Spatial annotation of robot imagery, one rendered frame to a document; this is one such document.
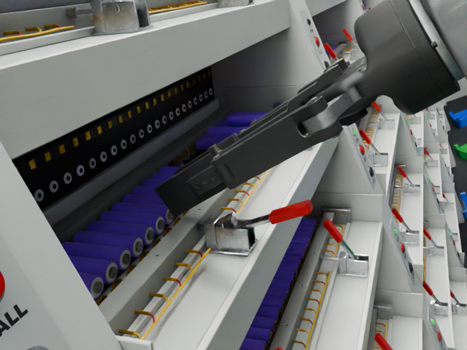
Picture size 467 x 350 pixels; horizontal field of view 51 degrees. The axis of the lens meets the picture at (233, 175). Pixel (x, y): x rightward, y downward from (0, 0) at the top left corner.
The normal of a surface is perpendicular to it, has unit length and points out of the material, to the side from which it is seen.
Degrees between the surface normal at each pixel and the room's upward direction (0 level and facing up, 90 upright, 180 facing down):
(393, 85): 103
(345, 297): 20
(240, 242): 90
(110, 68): 110
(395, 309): 90
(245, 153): 91
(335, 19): 90
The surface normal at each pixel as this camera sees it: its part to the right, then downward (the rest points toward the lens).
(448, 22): -0.43, 0.22
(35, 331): 0.84, -0.29
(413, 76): -0.15, 0.60
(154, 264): -0.11, -0.93
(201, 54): 0.93, 0.03
